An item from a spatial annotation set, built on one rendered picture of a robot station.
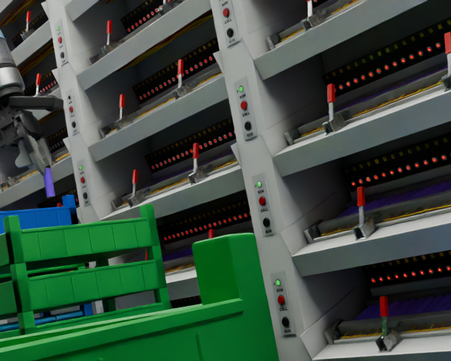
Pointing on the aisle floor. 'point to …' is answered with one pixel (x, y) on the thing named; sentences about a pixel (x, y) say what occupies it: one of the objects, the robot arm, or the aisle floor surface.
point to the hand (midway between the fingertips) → (46, 168)
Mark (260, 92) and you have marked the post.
